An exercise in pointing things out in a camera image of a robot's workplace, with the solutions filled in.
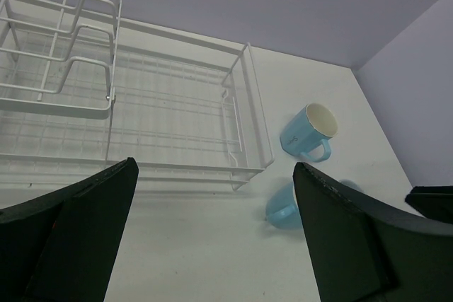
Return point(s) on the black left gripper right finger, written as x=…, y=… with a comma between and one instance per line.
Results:
x=403, y=256

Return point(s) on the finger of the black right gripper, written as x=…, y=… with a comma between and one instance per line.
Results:
x=433, y=202

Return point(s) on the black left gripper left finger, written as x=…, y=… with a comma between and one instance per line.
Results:
x=62, y=246

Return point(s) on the round light blue mug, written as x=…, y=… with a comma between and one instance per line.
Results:
x=282, y=210

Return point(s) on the faceted light blue mug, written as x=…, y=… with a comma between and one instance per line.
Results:
x=308, y=133

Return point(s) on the white wire dish rack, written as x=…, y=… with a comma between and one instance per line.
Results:
x=84, y=87

